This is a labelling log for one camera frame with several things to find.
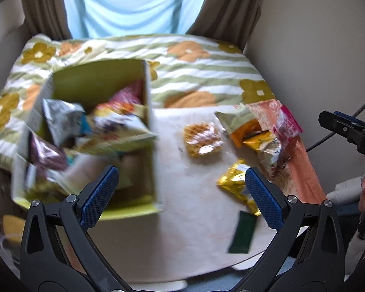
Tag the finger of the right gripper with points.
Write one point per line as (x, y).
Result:
(351, 128)

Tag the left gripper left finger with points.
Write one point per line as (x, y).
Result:
(57, 254)

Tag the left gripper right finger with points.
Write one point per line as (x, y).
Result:
(307, 251)

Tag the dark green snack bar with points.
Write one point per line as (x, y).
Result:
(243, 235)

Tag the yellow cream snack bag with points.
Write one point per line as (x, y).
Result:
(270, 151)

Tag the gold foil snack packet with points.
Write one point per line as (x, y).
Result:
(233, 181)

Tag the cream orange snack bag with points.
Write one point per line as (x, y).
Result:
(115, 128)

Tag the clear waffle snack packet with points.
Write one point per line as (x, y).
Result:
(202, 139)

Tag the person right hand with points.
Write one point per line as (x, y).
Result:
(362, 196)

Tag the pink clear snack packet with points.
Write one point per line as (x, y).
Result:
(274, 116)

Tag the maroon snack packet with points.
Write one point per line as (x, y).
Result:
(43, 155)

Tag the green orange snack bag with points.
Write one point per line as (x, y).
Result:
(239, 123)

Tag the grey white snack packet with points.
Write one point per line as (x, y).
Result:
(65, 120)

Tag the green cardboard box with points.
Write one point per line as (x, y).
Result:
(89, 84)

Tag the right brown curtain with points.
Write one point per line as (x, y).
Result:
(227, 20)

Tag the brown curtain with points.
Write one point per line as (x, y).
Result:
(227, 20)
(47, 17)

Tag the floral striped quilt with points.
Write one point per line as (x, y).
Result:
(187, 71)

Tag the left brown curtain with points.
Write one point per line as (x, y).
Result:
(47, 17)

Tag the blue sheer curtain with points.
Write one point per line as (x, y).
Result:
(103, 18)

